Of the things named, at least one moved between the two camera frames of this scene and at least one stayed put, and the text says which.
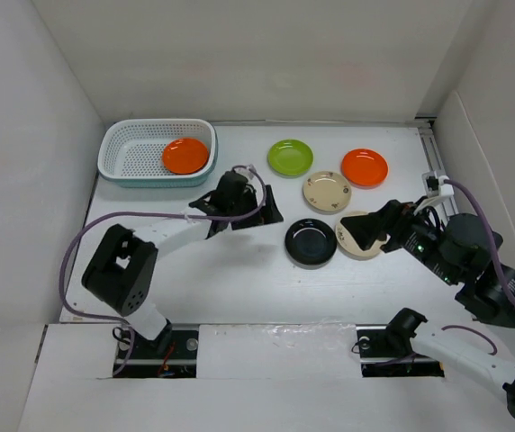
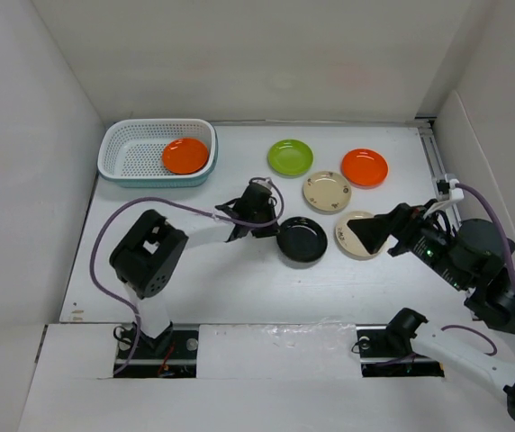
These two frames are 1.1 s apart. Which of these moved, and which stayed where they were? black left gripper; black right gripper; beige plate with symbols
Moved: black left gripper
Stayed: beige plate with symbols; black right gripper
